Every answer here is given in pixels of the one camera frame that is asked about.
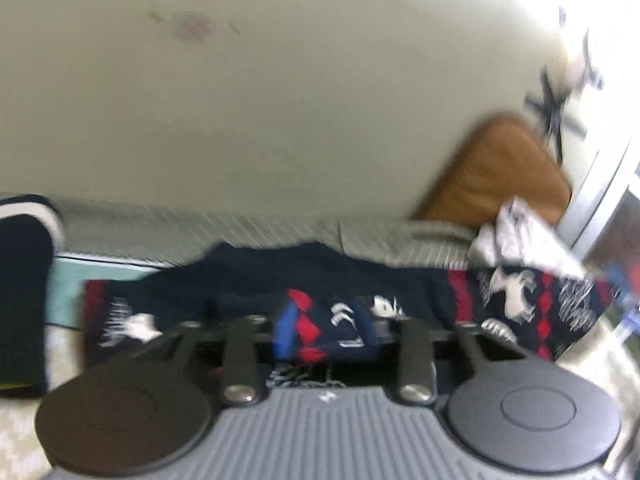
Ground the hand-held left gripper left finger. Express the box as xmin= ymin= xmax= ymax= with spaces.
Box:
xmin=132 ymin=304 xmax=303 ymax=407

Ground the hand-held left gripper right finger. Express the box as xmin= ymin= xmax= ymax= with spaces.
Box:
xmin=357 ymin=301 xmax=527 ymax=407

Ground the navy reindeer pattern sweater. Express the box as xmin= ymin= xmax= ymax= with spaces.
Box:
xmin=81 ymin=241 xmax=623 ymax=393

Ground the light grey folded cloth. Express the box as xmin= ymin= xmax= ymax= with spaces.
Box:
xmin=469 ymin=196 xmax=588 ymax=281

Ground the brown perforated cushion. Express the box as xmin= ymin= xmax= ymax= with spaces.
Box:
xmin=410 ymin=114 xmax=574 ymax=233

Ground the aluminium frosted glass window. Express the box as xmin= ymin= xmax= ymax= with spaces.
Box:
xmin=554 ymin=132 xmax=640 ymax=273

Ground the navy sweater with white stripe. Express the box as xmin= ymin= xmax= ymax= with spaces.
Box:
xmin=0 ymin=194 xmax=67 ymax=402

